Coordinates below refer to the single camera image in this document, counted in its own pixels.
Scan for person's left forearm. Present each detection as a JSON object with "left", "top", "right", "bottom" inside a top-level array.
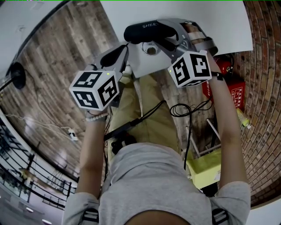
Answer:
[{"left": 76, "top": 109, "right": 110, "bottom": 200}]

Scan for white metal frame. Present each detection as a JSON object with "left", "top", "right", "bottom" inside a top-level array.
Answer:
[{"left": 186, "top": 118, "right": 221, "bottom": 158}]

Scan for white table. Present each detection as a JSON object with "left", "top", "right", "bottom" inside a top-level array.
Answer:
[{"left": 100, "top": 0, "right": 254, "bottom": 79}]

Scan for black shoulder strap buckle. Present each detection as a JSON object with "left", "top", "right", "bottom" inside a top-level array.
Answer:
[
  {"left": 212, "top": 207, "right": 229, "bottom": 225},
  {"left": 82, "top": 207, "right": 99, "bottom": 225}
]

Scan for black right shoulder strap buckle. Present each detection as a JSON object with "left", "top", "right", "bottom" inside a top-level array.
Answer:
[{"left": 212, "top": 207, "right": 229, "bottom": 225}]

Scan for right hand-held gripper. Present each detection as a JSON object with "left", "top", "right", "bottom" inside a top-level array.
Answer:
[{"left": 153, "top": 19, "right": 219, "bottom": 89}]

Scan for black wrist strap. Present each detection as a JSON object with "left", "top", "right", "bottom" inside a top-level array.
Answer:
[{"left": 210, "top": 71, "right": 223, "bottom": 81}]

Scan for white power strip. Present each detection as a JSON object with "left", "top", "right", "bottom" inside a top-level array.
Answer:
[{"left": 67, "top": 128, "right": 79, "bottom": 142}]

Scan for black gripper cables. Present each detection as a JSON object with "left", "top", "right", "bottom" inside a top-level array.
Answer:
[{"left": 170, "top": 98, "right": 213, "bottom": 171}]

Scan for yellow-green cardboard box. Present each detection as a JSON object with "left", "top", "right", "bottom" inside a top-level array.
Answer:
[{"left": 186, "top": 149, "right": 222, "bottom": 189}]

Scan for red fire extinguisher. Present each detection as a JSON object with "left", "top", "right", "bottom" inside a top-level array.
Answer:
[{"left": 214, "top": 54, "right": 234, "bottom": 76}]

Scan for black left shoulder strap buckle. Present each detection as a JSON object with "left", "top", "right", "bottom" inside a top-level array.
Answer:
[{"left": 82, "top": 207, "right": 99, "bottom": 225}]

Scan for black device with blue label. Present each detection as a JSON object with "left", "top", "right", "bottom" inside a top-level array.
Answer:
[{"left": 103, "top": 118, "right": 141, "bottom": 141}]

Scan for person's grey t-shirt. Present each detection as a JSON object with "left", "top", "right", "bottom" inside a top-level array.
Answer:
[{"left": 62, "top": 142, "right": 252, "bottom": 225}]

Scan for red fire equipment box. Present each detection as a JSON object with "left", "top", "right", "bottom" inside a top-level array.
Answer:
[{"left": 202, "top": 76, "right": 245, "bottom": 110}]

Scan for black metal railing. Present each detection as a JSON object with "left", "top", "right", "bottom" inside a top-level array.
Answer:
[{"left": 0, "top": 118, "right": 76, "bottom": 209}]

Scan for person's right forearm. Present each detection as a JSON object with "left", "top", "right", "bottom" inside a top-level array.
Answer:
[{"left": 207, "top": 52, "right": 250, "bottom": 191}]

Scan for white bead bracelet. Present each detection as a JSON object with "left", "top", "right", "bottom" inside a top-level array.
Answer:
[{"left": 85, "top": 112, "right": 109, "bottom": 123}]

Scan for white floor cable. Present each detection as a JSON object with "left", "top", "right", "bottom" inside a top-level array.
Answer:
[{"left": 4, "top": 113, "right": 71, "bottom": 132}]

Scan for yellow-green drink bottle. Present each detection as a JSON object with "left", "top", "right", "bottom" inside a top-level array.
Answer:
[{"left": 236, "top": 107, "right": 252, "bottom": 130}]

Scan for person's right hand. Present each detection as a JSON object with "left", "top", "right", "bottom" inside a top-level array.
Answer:
[{"left": 184, "top": 22, "right": 207, "bottom": 45}]

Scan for black waist pouch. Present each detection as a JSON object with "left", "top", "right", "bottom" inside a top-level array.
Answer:
[{"left": 111, "top": 135, "right": 138, "bottom": 154}]

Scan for black round stand base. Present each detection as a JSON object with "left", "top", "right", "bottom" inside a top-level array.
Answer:
[{"left": 0, "top": 62, "right": 27, "bottom": 92}]

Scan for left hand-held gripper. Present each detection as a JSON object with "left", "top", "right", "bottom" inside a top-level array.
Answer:
[{"left": 69, "top": 44, "right": 130, "bottom": 112}]

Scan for small clear glass cup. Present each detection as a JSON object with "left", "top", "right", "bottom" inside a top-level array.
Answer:
[{"left": 141, "top": 41, "right": 162, "bottom": 57}]

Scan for person's khaki trousers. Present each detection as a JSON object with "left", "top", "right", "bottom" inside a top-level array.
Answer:
[{"left": 108, "top": 73, "right": 182, "bottom": 154}]

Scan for black glasses case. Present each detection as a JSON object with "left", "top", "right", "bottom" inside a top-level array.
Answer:
[{"left": 123, "top": 20, "right": 180, "bottom": 44}]

